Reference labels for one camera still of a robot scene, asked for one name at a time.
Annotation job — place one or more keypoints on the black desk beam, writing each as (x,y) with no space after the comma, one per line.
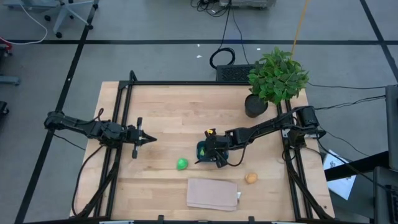
(357,166)

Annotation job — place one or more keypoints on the white paper sheet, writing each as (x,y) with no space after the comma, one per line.
(342,186)

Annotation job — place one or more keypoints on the tan orange toy fruit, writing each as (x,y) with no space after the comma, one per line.
(251,178)

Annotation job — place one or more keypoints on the folded beige towel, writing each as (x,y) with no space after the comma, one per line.
(211,194)

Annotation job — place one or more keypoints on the grey furniture foot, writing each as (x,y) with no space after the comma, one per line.
(9,81)

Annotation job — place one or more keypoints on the black vented box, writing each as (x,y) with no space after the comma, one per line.
(233,73)

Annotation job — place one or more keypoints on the black aluminium table frame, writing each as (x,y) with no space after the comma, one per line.
(186,83)

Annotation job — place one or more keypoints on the green toy fruit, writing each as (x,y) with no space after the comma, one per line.
(182,164)
(202,152)

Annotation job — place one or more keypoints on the grey device box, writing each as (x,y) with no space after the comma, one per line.
(248,3)

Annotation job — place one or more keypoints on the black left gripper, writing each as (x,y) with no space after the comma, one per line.
(135,137)

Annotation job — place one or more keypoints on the grey cabinet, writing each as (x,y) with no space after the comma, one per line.
(392,124)

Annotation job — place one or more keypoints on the green plant in black pot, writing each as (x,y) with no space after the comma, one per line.
(276,77)

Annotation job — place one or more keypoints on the dark equipment rack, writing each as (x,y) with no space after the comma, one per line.
(385,193)

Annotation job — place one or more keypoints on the teal plastic tupperware container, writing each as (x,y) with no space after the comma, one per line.
(199,144)

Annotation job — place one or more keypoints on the grey office chair base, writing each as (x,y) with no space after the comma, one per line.
(62,18)

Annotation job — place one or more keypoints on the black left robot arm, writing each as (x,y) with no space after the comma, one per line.
(77,124)

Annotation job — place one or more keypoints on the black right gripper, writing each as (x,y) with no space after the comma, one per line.
(219,146)

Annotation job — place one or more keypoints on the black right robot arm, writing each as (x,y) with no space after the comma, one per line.
(264,127)

